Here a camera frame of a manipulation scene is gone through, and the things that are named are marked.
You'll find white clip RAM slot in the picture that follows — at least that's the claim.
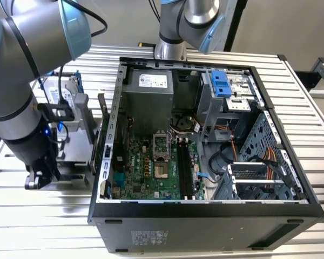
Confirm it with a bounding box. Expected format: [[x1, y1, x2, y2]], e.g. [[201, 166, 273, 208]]
[[185, 138, 195, 200], [178, 138, 188, 200]]

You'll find grey parts rack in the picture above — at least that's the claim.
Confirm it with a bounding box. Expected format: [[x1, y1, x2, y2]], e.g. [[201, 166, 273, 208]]
[[29, 93, 102, 192]]

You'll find hard disk in blue carrier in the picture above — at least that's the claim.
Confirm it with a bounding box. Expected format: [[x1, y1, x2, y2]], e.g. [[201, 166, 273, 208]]
[[39, 70, 83, 127]]

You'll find green graphics card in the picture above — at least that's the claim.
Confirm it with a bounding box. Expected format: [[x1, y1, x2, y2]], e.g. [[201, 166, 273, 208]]
[[90, 90, 111, 176]]

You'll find blue expansion slot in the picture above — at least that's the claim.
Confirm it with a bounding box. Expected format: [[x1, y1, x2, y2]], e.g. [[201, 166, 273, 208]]
[[113, 173, 125, 187]]

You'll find green motherboard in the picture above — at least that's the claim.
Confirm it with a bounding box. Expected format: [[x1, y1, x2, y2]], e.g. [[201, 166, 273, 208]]
[[109, 132, 206, 202]]

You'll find grey power supply unit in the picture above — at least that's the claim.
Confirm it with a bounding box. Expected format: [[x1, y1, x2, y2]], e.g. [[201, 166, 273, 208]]
[[121, 69, 175, 135]]

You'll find metal socket cover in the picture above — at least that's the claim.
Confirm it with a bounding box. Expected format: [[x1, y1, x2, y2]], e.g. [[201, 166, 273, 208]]
[[153, 130, 170, 162]]

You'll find CPU socket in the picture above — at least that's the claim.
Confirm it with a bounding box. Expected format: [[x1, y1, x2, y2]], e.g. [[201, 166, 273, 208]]
[[153, 160, 170, 180]]

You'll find black open PC case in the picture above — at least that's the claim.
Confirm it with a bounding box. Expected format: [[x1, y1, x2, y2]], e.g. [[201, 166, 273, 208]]
[[87, 55, 324, 254]]

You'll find blue drive latch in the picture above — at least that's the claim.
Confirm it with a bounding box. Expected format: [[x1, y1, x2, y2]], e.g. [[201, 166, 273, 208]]
[[210, 69, 231, 98]]

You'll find grey metal disk bay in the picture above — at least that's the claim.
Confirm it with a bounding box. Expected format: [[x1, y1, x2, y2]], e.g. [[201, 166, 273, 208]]
[[212, 161, 289, 200]]

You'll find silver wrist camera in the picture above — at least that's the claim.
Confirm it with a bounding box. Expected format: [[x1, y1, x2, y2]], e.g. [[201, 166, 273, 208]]
[[55, 121, 79, 162]]

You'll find black camera bracket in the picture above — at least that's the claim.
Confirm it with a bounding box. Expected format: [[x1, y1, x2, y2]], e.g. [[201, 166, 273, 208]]
[[39, 104, 74, 122]]

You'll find white purple wire bundle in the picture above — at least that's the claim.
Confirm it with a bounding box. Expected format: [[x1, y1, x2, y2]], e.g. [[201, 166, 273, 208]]
[[170, 126, 195, 136]]

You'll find black SATA cable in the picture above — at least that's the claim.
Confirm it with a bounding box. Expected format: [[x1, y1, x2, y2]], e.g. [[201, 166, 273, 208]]
[[208, 149, 230, 176]]

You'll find black metal post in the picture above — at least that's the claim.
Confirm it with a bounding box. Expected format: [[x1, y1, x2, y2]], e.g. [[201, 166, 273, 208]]
[[223, 0, 248, 52]]

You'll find orange red yellow wire bundle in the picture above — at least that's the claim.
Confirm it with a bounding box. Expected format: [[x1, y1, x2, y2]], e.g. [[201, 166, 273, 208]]
[[261, 147, 278, 181]]

